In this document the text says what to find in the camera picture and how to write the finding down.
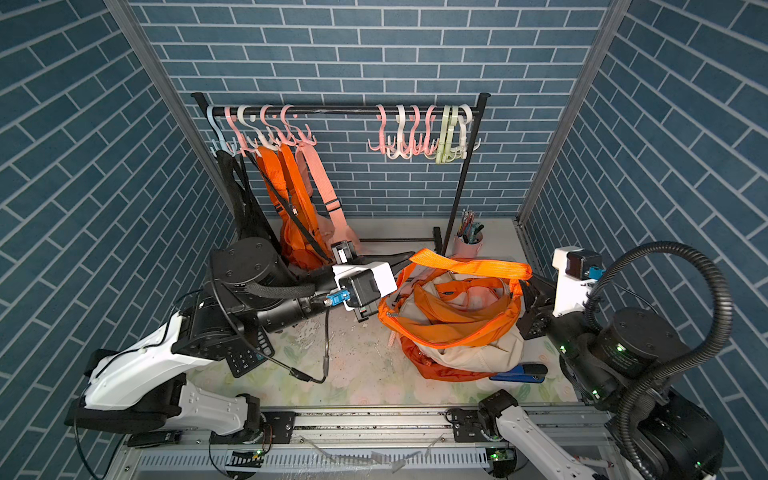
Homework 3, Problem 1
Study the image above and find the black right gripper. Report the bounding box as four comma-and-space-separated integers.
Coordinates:
512, 265, 614, 397

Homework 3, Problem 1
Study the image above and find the dark orange bag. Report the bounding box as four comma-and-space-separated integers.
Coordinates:
400, 337, 494, 383

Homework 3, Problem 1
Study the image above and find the beige bag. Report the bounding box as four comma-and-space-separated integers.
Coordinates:
417, 325, 524, 375

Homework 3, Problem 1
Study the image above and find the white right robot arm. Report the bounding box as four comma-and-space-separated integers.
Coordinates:
519, 241, 733, 479

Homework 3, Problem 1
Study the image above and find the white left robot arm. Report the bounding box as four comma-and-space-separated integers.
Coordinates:
65, 237, 410, 444

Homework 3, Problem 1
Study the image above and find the orange bag left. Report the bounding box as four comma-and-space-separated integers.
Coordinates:
254, 146, 332, 270

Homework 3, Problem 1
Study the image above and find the white hook middle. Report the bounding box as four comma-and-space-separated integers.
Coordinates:
386, 105, 411, 160

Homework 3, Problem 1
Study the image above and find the green hook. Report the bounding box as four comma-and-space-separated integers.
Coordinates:
435, 105, 451, 164
445, 106, 465, 163

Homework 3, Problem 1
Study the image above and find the pink hook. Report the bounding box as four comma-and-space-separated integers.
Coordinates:
420, 105, 436, 159
367, 104, 389, 155
405, 105, 423, 159

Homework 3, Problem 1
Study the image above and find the black bag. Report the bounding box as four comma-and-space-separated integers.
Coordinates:
215, 150, 280, 251

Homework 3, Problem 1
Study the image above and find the white hook right end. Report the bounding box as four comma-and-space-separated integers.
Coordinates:
458, 104, 474, 158

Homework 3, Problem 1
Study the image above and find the light blue hook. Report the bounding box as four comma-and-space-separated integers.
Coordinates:
205, 105, 230, 153

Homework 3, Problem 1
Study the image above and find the blue card device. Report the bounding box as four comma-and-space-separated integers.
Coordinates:
490, 363, 548, 384

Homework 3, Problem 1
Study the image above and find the pink metal pen bucket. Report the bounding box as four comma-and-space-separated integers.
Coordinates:
452, 209, 484, 259

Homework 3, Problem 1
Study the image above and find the black clothes rack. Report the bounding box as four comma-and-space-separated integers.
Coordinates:
189, 92, 492, 254

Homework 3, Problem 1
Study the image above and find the black calculator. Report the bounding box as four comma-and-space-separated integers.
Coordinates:
225, 326, 275, 378

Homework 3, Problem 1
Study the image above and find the black remote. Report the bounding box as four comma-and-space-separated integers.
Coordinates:
126, 430, 182, 449

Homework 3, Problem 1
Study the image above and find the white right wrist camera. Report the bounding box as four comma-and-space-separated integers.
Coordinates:
552, 246, 604, 318

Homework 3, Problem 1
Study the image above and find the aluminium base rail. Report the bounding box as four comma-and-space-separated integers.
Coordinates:
107, 405, 637, 480

